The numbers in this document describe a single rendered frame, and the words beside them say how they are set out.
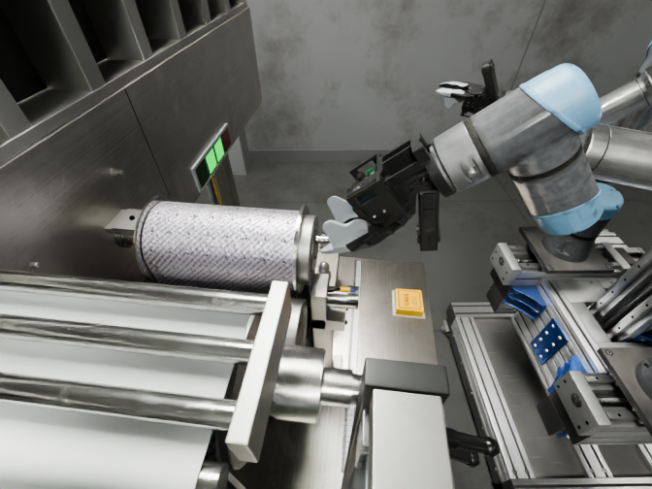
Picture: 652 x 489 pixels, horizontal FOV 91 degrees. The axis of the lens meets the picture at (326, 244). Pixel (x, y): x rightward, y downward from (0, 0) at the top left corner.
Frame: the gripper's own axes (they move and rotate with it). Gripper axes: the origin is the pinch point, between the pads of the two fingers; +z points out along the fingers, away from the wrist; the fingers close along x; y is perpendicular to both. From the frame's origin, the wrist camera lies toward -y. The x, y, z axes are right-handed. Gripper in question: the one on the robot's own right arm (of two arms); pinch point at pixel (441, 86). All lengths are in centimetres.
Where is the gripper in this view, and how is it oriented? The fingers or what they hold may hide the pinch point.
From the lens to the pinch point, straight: 129.2
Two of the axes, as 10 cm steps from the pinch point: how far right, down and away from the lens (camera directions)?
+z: -9.1, -3.0, 3.0
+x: 4.2, -7.3, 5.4
